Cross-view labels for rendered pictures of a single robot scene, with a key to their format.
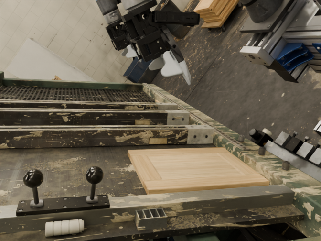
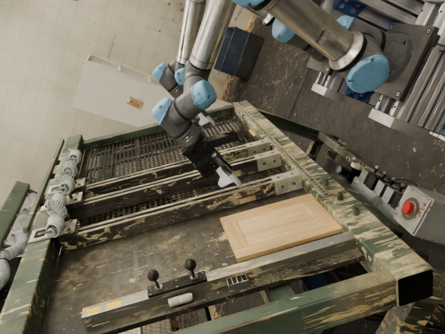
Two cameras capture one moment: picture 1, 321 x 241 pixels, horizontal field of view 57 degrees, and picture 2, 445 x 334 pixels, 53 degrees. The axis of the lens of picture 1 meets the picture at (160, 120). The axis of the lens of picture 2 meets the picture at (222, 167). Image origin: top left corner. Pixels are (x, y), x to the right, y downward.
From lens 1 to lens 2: 0.81 m
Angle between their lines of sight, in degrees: 13
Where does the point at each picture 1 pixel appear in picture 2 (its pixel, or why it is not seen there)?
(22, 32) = (74, 46)
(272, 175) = (342, 222)
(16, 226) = (150, 304)
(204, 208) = (278, 266)
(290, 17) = not seen: hidden behind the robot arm
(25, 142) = (133, 230)
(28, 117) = (126, 199)
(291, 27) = not seen: hidden behind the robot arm
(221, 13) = not seen: outside the picture
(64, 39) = (126, 39)
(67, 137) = (165, 217)
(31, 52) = (95, 77)
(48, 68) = (120, 90)
